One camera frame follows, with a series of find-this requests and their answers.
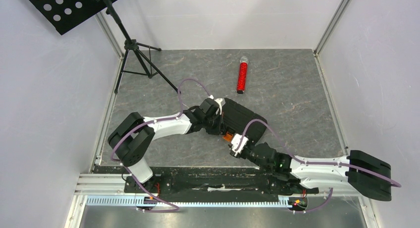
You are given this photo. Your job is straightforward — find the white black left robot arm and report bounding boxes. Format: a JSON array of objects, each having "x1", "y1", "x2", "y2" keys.
[{"x1": 107, "y1": 97, "x2": 225, "y2": 192}]

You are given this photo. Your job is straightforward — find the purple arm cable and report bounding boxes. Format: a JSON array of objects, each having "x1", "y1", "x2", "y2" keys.
[
  {"x1": 110, "y1": 78, "x2": 214, "y2": 213},
  {"x1": 234, "y1": 118, "x2": 402, "y2": 215}
]

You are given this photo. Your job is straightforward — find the black plastic tool case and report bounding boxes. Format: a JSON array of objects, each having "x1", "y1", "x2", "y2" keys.
[{"x1": 219, "y1": 98, "x2": 267, "y2": 145}]

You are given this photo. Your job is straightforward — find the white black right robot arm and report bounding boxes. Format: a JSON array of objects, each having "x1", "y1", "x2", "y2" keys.
[{"x1": 231, "y1": 143, "x2": 392, "y2": 201}]

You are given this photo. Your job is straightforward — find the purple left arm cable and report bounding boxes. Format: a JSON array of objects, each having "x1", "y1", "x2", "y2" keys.
[{"x1": 110, "y1": 78, "x2": 214, "y2": 213}]

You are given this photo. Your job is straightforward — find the black music stand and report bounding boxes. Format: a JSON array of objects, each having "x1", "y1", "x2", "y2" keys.
[{"x1": 19, "y1": 0, "x2": 182, "y2": 95}]

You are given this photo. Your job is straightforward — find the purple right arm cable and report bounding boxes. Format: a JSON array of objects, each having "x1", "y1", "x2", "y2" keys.
[{"x1": 234, "y1": 118, "x2": 402, "y2": 215}]

